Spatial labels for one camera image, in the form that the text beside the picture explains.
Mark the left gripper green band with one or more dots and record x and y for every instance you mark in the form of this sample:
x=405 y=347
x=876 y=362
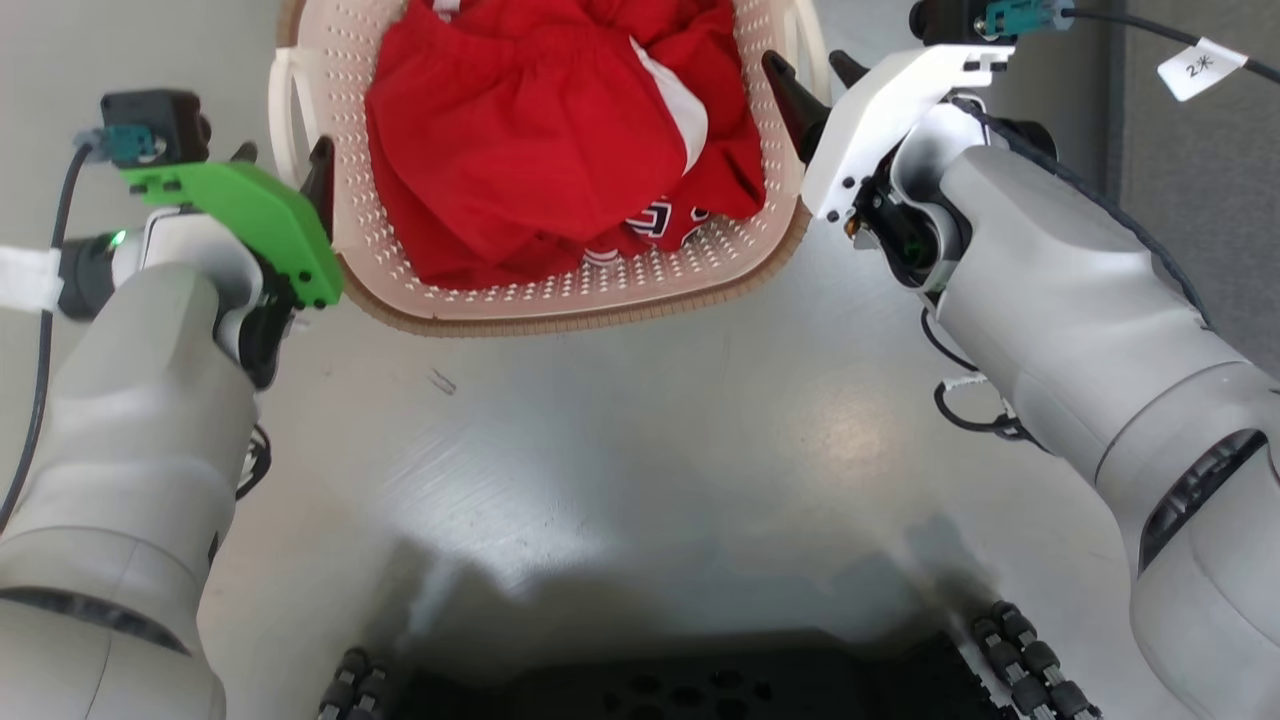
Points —
x=255 y=225

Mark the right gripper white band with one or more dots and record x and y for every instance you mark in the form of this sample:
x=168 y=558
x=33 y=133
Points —
x=890 y=130

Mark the white perforated laundry basket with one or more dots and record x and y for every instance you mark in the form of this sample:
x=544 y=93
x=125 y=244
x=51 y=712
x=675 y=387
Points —
x=560 y=270

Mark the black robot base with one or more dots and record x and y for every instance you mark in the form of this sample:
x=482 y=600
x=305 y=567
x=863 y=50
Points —
x=690 y=685

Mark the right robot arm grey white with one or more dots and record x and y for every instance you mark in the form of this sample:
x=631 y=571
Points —
x=1100 y=350

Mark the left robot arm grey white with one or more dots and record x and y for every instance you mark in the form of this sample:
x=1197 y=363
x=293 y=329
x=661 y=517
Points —
x=130 y=450

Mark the red sports garment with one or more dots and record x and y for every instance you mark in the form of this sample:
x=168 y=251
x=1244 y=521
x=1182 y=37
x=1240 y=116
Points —
x=560 y=140

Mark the grey fabric sofa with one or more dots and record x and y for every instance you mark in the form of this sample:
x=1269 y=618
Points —
x=1215 y=170

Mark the black roller wheel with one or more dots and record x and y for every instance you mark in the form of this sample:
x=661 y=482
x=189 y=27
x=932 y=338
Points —
x=352 y=685
x=1035 y=665

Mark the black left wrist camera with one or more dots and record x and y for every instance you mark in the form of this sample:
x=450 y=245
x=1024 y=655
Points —
x=155 y=125

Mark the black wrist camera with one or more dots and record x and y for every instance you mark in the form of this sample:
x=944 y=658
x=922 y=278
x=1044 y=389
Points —
x=155 y=125
x=985 y=20

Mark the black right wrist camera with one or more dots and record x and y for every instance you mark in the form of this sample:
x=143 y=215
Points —
x=985 y=20

